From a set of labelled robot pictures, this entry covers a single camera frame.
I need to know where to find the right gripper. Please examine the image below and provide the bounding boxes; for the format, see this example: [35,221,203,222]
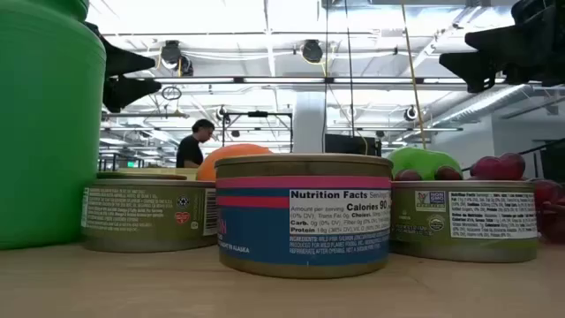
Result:
[439,0,565,93]

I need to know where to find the white building column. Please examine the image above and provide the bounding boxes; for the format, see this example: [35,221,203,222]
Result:
[293,90,328,155]

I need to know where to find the orange toy fruit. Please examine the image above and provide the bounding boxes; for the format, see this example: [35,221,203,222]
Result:
[195,143,275,182]

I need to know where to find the silver ventilation duct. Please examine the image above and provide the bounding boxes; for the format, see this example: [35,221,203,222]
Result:
[434,83,531,129]

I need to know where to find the green plastic bottle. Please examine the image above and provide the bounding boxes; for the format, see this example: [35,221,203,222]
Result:
[0,0,108,251]

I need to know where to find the yellow plastic tray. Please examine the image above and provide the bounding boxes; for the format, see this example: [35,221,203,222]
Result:
[117,166,200,181]

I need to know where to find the black monitor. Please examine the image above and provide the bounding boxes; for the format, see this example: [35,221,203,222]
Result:
[324,133,383,157]

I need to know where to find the green toy apple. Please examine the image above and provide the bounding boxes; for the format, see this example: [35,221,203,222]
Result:
[387,146,463,182]

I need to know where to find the long ceiling light strip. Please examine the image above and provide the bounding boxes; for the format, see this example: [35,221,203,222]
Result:
[149,75,509,86]

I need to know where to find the blue pink label tin can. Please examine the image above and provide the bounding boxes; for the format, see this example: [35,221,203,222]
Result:
[215,153,395,280]

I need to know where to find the olive label tin can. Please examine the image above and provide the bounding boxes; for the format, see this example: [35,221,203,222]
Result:
[80,178,219,254]
[389,179,540,264]
[95,170,189,181]

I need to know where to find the yellow power cable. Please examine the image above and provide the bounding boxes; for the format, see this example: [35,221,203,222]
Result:
[399,0,429,150]

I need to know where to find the dark red toy grapes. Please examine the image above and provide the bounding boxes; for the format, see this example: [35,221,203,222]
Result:
[394,152,565,245]

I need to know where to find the person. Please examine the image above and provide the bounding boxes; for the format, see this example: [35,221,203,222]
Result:
[175,117,216,170]

